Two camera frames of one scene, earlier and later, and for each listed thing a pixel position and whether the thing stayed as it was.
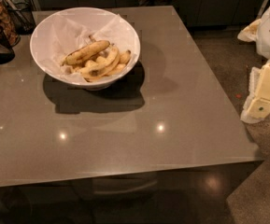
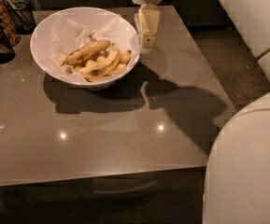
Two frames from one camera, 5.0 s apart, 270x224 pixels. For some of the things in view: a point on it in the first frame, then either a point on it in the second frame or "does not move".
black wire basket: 20,12 does not move
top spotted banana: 85,52 does not move
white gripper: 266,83 → 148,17
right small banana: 124,57 does not move
